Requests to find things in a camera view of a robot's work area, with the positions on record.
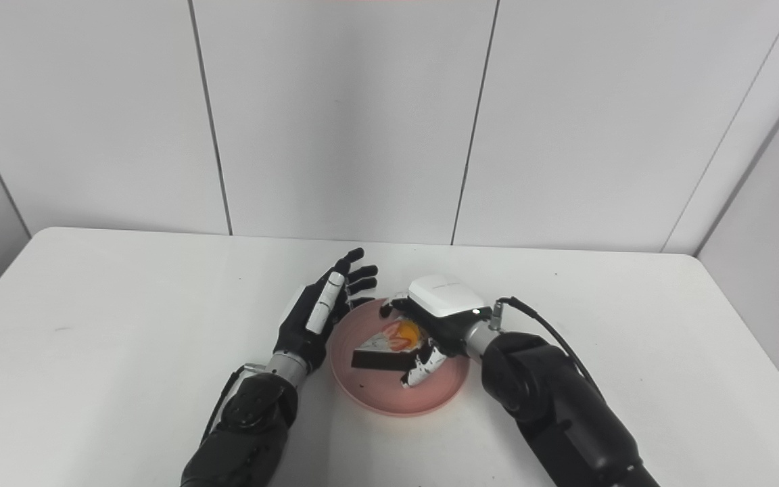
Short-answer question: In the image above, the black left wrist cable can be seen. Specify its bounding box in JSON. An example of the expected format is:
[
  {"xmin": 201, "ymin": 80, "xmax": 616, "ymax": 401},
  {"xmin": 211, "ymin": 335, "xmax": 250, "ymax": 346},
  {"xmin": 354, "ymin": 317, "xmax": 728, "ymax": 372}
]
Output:
[{"xmin": 202, "ymin": 364, "xmax": 258, "ymax": 442}]

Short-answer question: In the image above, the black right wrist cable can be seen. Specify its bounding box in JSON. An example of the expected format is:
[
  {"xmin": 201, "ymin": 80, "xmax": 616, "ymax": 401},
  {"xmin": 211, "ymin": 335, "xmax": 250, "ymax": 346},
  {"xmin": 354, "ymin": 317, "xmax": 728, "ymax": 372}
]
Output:
[{"xmin": 494, "ymin": 296, "xmax": 605, "ymax": 401}]

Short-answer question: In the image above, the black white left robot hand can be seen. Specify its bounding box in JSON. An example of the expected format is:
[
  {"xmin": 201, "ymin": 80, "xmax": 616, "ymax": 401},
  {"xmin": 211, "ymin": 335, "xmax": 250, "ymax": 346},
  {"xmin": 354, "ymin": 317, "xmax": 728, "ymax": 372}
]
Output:
[{"xmin": 273, "ymin": 248, "xmax": 379, "ymax": 374}]

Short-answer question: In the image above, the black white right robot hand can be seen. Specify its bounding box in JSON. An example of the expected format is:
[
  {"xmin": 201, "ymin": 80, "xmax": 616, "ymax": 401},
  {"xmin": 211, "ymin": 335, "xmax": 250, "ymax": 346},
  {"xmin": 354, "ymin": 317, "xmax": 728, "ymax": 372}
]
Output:
[{"xmin": 379, "ymin": 274, "xmax": 493, "ymax": 389}]

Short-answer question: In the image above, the chocolate cake slice with fruit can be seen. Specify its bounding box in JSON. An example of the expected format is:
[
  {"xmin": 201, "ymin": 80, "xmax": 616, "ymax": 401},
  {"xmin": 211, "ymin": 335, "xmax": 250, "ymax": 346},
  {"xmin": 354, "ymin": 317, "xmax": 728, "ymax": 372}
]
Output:
[{"xmin": 351, "ymin": 320, "xmax": 432, "ymax": 371}]

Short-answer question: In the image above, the pink round plate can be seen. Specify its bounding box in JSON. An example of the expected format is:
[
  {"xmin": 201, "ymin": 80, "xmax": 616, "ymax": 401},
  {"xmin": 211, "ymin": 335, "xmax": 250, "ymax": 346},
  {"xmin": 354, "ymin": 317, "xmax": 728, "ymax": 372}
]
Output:
[{"xmin": 329, "ymin": 298, "xmax": 470, "ymax": 416}]

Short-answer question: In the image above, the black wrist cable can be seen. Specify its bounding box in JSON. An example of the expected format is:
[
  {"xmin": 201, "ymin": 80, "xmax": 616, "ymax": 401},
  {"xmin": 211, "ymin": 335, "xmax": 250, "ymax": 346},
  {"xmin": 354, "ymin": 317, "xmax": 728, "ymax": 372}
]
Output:
[
  {"xmin": 202, "ymin": 364, "xmax": 258, "ymax": 442},
  {"xmin": 494, "ymin": 296, "xmax": 605, "ymax": 401}
]

